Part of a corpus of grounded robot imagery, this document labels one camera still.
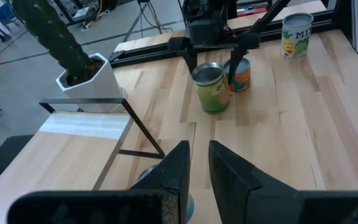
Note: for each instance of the white mixed fruit can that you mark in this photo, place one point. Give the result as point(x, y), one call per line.
point(297, 40)

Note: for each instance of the green oranges can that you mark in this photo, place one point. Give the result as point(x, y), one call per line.
point(213, 96)

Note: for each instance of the white paper sheet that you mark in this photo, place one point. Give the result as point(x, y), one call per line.
point(85, 126)

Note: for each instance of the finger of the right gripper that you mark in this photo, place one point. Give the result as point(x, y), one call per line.
point(192, 60)
point(234, 65)

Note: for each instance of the wooden shelf black metal frame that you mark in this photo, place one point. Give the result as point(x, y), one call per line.
point(73, 155)

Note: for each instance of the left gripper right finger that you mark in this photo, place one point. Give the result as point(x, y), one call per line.
point(238, 193)

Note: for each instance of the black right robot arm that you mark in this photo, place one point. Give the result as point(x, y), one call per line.
point(207, 12)

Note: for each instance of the short teal orange-slice can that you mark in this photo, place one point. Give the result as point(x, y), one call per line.
point(242, 79)

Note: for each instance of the blue cart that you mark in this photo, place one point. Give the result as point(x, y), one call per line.
point(3, 14)

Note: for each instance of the blue-green tomatoes can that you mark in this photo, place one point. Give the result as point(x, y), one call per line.
point(149, 172)

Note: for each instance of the white hexagonal plant pot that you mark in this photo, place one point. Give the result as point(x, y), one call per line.
point(98, 87)

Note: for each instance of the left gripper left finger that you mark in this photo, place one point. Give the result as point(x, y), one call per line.
point(172, 186)

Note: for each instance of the black hazard-striped floor mat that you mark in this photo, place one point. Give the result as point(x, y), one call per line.
point(5, 161)

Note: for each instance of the green cactus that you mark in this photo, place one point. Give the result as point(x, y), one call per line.
point(51, 34)

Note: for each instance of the red device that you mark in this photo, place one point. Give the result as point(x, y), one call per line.
point(253, 11)

